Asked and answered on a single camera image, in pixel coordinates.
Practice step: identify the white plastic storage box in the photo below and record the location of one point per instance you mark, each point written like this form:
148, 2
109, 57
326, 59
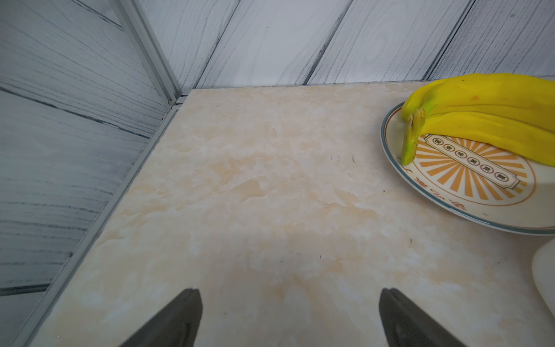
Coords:
543, 270

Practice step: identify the aluminium frame post left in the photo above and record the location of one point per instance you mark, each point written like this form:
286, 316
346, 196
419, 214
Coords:
135, 24

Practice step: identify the yellow banana bunch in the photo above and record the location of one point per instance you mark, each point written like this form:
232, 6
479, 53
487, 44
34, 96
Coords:
509, 111

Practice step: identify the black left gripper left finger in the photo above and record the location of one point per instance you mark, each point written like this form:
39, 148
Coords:
176, 324

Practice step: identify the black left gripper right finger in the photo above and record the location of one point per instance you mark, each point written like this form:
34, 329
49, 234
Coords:
406, 324

